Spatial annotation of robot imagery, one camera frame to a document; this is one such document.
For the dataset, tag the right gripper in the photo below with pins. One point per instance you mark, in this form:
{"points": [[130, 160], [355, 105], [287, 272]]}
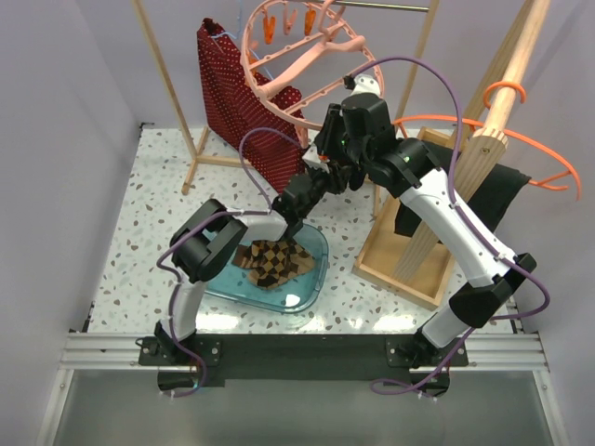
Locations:
{"points": [[324, 139]]}

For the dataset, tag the black multicolour argyle sock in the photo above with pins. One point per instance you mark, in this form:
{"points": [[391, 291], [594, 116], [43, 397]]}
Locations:
{"points": [[353, 177]]}

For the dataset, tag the pink round clip hanger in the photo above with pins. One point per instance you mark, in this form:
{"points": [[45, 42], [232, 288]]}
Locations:
{"points": [[331, 34]]}

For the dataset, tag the beige brown argyle sock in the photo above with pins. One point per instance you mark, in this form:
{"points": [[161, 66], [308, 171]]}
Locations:
{"points": [[303, 263]]}

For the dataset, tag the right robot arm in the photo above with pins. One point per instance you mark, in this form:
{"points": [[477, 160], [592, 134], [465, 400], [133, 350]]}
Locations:
{"points": [[357, 135]]}

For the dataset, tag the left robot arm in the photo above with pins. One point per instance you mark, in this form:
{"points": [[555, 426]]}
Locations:
{"points": [[205, 244]]}

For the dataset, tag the light blue hanger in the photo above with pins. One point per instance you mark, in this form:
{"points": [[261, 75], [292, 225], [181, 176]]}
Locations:
{"points": [[232, 32]]}

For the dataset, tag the orange plastic hanger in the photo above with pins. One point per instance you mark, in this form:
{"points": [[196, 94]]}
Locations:
{"points": [[546, 183]]}

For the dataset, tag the red polka dot garment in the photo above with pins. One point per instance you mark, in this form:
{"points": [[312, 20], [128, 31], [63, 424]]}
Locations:
{"points": [[236, 114]]}

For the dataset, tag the wooden clothes rack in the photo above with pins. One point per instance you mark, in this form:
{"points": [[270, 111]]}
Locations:
{"points": [[417, 266]]}

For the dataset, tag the black garment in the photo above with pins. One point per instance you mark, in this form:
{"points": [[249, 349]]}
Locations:
{"points": [[490, 201]]}

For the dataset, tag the blue transparent plastic basin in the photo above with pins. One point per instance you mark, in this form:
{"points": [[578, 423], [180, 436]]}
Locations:
{"points": [[232, 283]]}

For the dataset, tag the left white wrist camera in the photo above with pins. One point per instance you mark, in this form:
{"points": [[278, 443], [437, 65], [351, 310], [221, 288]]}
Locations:
{"points": [[311, 158]]}

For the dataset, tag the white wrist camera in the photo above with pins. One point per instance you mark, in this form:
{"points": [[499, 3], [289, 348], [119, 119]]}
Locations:
{"points": [[311, 158], [362, 83]]}

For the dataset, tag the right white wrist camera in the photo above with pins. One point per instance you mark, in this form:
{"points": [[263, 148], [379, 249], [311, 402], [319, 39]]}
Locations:
{"points": [[362, 83]]}

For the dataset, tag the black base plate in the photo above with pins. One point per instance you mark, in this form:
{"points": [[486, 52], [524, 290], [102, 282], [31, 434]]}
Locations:
{"points": [[290, 357]]}

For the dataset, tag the aluminium rail frame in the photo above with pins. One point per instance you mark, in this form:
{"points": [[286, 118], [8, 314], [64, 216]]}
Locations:
{"points": [[101, 396]]}

